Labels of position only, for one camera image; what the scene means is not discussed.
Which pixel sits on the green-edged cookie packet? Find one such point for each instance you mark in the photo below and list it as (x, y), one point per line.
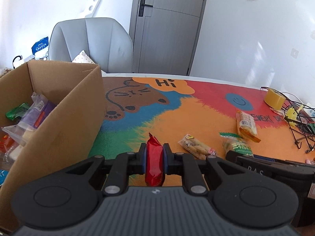
(237, 146)

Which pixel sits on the yellow tape roll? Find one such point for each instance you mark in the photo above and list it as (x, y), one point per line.
(274, 99)

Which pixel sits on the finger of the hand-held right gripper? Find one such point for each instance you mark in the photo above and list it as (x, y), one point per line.
(231, 156)

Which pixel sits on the white bread packet blue label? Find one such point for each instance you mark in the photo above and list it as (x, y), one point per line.
(18, 135)

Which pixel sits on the colourful cartoon table mat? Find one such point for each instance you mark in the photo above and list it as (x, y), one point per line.
(187, 113)

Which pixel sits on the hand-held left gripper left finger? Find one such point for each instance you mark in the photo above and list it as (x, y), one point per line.
(145, 161)

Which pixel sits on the blue wrapper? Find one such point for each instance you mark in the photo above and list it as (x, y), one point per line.
(2, 177)

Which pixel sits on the pink snack packet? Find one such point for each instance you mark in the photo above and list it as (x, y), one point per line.
(37, 113)

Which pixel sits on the blue and white bag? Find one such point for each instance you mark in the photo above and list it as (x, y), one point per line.
(39, 46)

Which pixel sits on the grey door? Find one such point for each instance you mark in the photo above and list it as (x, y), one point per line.
(169, 29)

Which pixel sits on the orange cake packet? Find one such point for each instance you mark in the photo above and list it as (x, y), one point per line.
(247, 126)

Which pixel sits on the white board with holes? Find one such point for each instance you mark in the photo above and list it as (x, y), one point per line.
(91, 6)

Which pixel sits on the brown cardboard box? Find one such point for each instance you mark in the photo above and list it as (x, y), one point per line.
(61, 127)

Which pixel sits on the red snack packet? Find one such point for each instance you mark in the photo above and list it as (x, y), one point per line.
(155, 162)

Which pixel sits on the clear biscuit packet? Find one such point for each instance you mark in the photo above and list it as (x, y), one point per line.
(196, 146)

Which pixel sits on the green foil snack packet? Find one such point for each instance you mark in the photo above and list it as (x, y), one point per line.
(17, 111)

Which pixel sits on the yellow toy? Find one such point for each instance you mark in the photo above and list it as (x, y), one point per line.
(292, 113)

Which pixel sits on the white wall hook pad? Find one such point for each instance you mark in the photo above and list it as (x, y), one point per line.
(294, 52)

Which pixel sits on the grey chair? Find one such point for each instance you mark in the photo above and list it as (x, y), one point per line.
(98, 39)

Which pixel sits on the white dotted cushion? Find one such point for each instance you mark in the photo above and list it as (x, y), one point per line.
(82, 58)

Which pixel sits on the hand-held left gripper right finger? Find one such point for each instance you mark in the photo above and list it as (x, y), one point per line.
(165, 159)

